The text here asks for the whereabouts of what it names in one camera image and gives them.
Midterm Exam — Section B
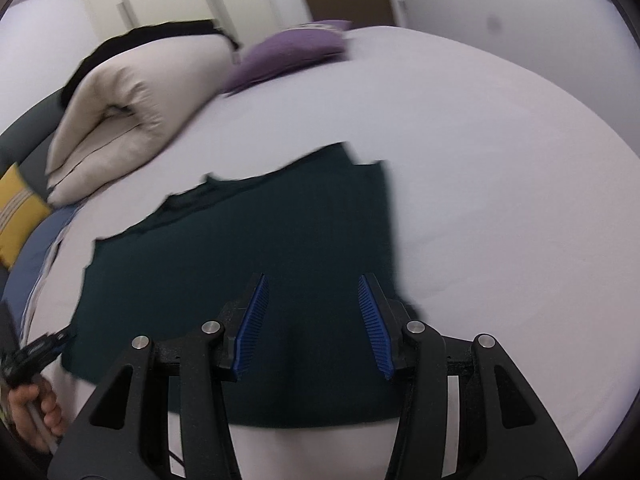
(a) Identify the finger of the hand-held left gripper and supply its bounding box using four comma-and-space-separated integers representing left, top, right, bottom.
36, 328, 77, 358

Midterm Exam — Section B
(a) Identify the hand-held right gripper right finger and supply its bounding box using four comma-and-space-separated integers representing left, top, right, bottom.
357, 272, 578, 480

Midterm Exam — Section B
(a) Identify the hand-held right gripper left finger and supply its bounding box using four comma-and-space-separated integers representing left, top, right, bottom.
47, 272, 271, 480

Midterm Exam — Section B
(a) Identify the dark green sweater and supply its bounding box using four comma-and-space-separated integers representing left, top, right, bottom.
62, 142, 426, 431

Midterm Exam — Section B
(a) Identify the person's left hand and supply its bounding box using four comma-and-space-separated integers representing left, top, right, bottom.
7, 375, 68, 453

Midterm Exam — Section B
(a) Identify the blue pillow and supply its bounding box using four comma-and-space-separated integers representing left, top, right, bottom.
0, 205, 77, 341

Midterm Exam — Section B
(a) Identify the yellow cushion with patterned band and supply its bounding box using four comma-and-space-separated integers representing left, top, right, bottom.
0, 164, 52, 270

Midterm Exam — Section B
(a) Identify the bed with grey headboard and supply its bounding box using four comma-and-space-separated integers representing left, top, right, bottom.
0, 25, 640, 480

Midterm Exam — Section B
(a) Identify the folded beige duvet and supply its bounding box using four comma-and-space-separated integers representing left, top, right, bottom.
46, 32, 236, 207

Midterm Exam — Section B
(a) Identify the purple cushion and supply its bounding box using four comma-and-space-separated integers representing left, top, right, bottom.
220, 20, 353, 96

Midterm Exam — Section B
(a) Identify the black cloth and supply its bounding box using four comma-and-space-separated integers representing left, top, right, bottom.
62, 19, 244, 107

